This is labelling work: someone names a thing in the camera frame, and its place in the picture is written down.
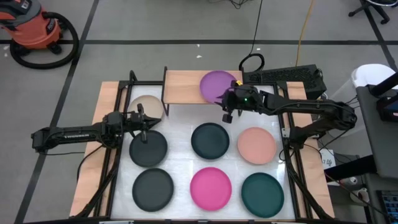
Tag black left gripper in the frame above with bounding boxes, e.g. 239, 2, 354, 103
124, 103, 162, 144

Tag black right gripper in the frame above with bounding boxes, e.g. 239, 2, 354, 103
216, 80, 261, 124

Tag beige plate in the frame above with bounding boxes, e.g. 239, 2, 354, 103
127, 95, 165, 121

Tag purple plate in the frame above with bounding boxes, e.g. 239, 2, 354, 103
199, 70, 239, 104

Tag dark grey plate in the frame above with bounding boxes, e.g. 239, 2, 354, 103
129, 129, 169, 168
131, 168, 175, 213

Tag dark navy plate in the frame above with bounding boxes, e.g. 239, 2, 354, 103
190, 122, 231, 161

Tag salmon pink plate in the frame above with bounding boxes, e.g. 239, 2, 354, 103
237, 126, 277, 166

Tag magenta pink plate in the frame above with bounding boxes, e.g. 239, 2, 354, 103
189, 167, 233, 212

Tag teal green plate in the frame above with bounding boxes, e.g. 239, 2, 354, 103
241, 172, 285, 219

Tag white paper label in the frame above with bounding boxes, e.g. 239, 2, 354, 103
320, 148, 336, 169

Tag orange shop vacuum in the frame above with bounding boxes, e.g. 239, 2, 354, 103
9, 11, 80, 70
0, 0, 65, 55

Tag white bin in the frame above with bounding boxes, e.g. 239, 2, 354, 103
351, 63, 396, 103

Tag grey desk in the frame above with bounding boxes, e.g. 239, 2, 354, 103
356, 84, 398, 180

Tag black box device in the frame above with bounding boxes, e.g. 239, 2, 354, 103
376, 96, 398, 123

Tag black office stool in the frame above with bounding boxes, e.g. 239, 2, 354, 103
348, 0, 398, 25

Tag black laptop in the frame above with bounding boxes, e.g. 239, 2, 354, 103
376, 190, 398, 223

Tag black metal table frame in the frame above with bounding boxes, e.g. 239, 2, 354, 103
74, 70, 335, 222

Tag black cable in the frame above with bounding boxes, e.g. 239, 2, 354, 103
238, 0, 265, 72

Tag yellow cable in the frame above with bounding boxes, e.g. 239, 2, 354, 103
295, 0, 317, 67

